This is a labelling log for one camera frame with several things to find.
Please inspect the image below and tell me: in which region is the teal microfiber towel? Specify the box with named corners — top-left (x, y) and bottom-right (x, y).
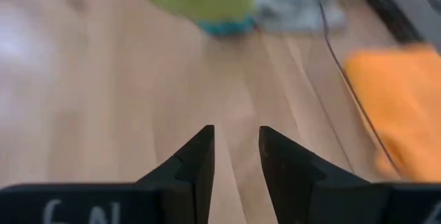
top-left (198, 17), bottom-right (256, 37)

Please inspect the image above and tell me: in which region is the grey microfiber towel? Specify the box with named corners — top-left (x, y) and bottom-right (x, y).
top-left (253, 0), bottom-right (376, 34)

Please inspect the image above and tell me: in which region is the orange microfiber towel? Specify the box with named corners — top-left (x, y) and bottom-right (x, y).
top-left (344, 43), bottom-right (441, 183)

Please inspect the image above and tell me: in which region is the clear plastic bin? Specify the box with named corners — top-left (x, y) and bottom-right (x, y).
top-left (318, 0), bottom-right (441, 183)

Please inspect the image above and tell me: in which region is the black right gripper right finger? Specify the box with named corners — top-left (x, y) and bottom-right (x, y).
top-left (258, 125), bottom-right (441, 224)

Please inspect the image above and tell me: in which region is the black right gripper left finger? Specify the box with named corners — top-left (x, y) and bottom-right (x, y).
top-left (0, 124), bottom-right (216, 224)

